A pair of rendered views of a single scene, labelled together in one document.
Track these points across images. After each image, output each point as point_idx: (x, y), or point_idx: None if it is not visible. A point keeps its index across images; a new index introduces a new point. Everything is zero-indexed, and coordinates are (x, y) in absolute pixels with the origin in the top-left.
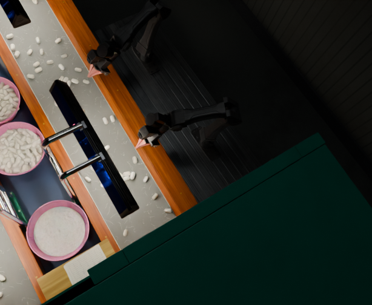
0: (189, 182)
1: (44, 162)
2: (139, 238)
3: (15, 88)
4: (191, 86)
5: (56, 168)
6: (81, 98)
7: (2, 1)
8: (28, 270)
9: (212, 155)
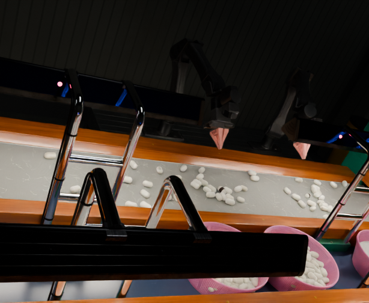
0: None
1: None
2: None
3: (207, 226)
4: (202, 127)
5: (365, 188)
6: (223, 184)
7: (166, 106)
8: None
9: (277, 148)
